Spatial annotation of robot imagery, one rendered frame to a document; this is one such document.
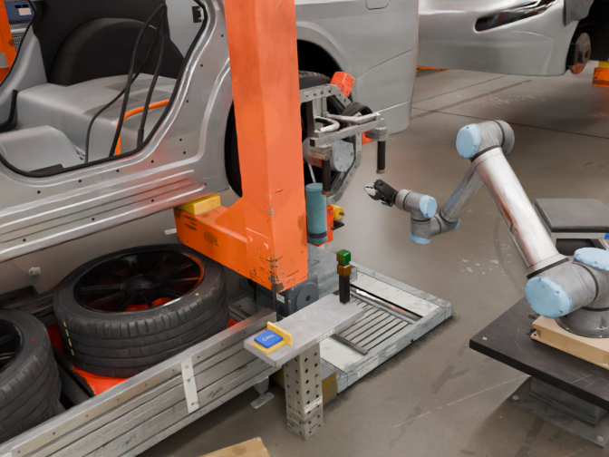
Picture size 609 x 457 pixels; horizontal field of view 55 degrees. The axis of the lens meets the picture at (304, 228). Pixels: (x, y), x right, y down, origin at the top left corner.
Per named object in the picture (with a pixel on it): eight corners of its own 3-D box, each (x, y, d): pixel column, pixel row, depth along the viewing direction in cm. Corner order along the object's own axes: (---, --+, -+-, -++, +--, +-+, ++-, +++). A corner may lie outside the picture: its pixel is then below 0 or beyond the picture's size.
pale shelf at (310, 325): (332, 299, 227) (332, 292, 225) (364, 316, 215) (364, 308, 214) (243, 347, 201) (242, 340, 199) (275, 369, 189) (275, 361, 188)
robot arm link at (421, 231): (439, 240, 263) (439, 215, 257) (419, 247, 258) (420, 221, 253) (425, 234, 270) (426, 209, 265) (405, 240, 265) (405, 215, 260)
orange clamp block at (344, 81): (336, 95, 268) (343, 77, 268) (348, 98, 262) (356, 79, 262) (326, 89, 262) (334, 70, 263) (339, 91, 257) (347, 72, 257)
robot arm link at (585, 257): (624, 299, 208) (633, 255, 201) (593, 315, 201) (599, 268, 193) (586, 282, 220) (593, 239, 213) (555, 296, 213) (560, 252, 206)
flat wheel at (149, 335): (147, 277, 283) (139, 231, 273) (261, 308, 252) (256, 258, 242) (28, 350, 231) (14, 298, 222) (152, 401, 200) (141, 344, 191)
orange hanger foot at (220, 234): (207, 229, 269) (198, 157, 255) (283, 265, 233) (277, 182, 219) (177, 241, 258) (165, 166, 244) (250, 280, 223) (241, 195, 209)
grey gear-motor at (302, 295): (265, 303, 292) (260, 239, 277) (324, 336, 263) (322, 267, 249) (236, 317, 281) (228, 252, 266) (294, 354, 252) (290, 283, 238)
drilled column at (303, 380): (306, 414, 230) (301, 323, 212) (323, 427, 223) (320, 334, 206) (287, 427, 223) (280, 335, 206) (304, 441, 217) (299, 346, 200)
